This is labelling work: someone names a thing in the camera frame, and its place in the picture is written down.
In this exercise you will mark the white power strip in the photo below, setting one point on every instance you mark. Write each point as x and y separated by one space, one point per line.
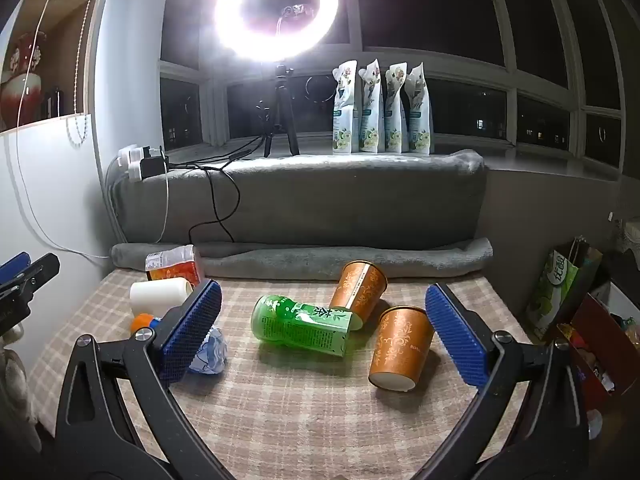
129 162

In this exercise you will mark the red cardboard box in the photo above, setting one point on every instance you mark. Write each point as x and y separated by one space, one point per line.
597 330

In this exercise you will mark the crumpled blue white plastic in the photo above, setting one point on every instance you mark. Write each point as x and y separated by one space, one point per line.
212 352

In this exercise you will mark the red white vase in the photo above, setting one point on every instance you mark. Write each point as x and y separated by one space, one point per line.
22 85

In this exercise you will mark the black charger plug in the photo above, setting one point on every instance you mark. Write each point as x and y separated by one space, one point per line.
154 165

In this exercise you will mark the green paper shopping bag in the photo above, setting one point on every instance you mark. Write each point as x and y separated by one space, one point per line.
555 290

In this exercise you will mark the orange patterned paper cup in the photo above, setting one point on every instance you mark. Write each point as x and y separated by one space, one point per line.
400 350
357 287

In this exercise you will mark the black tripod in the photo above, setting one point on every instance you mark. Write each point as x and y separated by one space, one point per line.
281 105

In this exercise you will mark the orange snack packet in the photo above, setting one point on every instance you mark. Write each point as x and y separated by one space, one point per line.
172 265

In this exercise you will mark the green plastic tea bottle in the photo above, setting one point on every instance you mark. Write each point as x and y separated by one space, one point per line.
300 327

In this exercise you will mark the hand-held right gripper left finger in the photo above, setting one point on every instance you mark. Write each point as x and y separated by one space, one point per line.
192 332

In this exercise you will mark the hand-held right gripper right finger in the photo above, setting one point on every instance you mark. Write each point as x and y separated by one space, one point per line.
457 335

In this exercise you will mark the checkered beige cloth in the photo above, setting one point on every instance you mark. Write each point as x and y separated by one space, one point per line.
300 410

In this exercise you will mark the white green refill pouch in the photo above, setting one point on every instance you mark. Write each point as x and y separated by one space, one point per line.
395 120
345 120
370 120
419 120

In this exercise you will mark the small orange ball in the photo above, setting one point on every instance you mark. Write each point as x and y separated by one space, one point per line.
142 323

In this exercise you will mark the wooden shelf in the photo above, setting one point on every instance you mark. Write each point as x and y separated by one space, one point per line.
75 50

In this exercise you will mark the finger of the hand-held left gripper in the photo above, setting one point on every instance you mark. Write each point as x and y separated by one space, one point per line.
37 274
14 266

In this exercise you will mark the folded grey blanket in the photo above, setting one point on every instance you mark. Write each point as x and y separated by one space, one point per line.
325 200

